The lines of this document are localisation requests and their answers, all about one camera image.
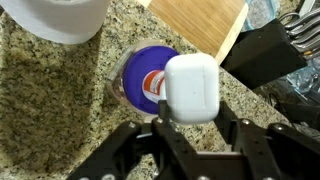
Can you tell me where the white paper towel roll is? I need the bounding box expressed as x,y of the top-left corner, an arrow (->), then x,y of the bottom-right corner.
0,0 -> 111,45

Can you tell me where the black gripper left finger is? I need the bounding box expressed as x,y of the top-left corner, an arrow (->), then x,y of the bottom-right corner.
66,99 -> 199,180

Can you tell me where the blue lidded clear container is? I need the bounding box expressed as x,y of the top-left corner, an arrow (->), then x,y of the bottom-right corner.
241,0 -> 281,33

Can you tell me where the clear jar purple lid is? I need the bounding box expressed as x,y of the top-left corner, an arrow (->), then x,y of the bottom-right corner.
106,39 -> 183,116

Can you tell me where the bamboo cutting board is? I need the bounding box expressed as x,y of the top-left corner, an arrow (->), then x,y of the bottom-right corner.
136,0 -> 249,66

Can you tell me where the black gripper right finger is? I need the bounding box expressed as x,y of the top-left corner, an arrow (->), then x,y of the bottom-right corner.
214,101 -> 320,180

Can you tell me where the crinkled clear plastic packaging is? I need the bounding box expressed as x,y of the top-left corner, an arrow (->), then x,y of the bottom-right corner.
286,64 -> 320,94

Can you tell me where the white earbuds case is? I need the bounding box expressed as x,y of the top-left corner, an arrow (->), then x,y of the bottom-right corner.
163,53 -> 221,125

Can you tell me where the black knife block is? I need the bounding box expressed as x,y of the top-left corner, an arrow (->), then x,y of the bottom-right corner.
221,18 -> 309,91

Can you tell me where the steel knife handle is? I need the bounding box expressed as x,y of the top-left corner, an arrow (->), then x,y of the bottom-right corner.
278,6 -> 320,29
286,19 -> 320,38
299,43 -> 320,60
293,31 -> 320,46

